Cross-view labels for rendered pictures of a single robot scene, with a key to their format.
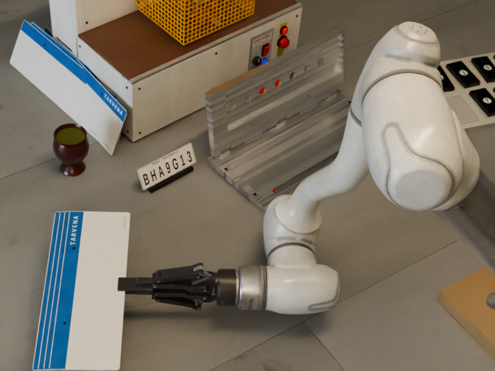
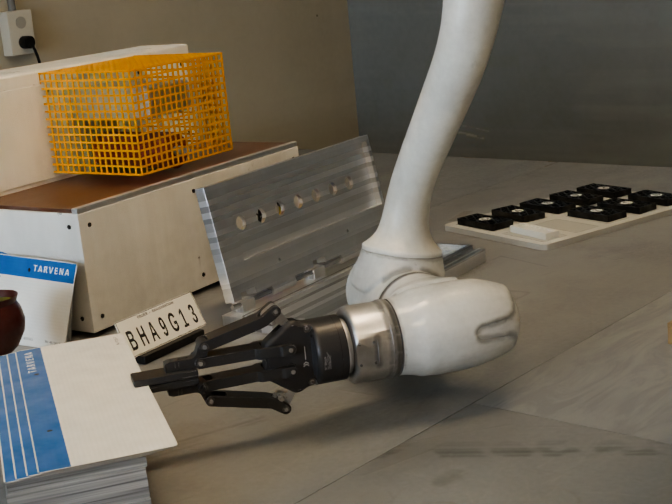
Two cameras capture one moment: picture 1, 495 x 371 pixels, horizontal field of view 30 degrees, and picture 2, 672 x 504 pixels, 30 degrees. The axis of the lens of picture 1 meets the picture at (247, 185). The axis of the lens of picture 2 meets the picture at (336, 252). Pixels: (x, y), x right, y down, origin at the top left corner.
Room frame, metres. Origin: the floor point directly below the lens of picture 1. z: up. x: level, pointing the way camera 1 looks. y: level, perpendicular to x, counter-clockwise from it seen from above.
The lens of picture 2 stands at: (-0.17, 0.21, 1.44)
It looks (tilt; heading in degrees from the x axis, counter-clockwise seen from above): 14 degrees down; 351
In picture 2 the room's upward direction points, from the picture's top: 5 degrees counter-clockwise
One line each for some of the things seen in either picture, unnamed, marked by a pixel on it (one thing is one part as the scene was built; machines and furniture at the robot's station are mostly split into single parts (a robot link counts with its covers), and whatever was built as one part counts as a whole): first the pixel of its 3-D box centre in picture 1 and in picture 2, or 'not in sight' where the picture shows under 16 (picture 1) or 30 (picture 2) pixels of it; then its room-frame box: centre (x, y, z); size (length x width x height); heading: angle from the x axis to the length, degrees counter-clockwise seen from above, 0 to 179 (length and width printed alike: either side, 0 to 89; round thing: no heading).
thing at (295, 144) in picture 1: (301, 144); (361, 281); (1.70, -0.12, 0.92); 0.44 x 0.21 x 0.04; 135
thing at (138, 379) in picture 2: (135, 284); (164, 375); (1.15, 0.20, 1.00); 0.07 x 0.03 x 0.01; 97
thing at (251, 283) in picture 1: (249, 287); (364, 342); (1.17, -0.03, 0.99); 0.09 x 0.06 x 0.09; 7
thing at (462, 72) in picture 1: (462, 74); (547, 206); (2.06, -0.56, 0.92); 0.10 x 0.05 x 0.01; 28
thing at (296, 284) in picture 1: (301, 283); (448, 323); (1.20, -0.13, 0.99); 0.16 x 0.13 x 0.11; 97
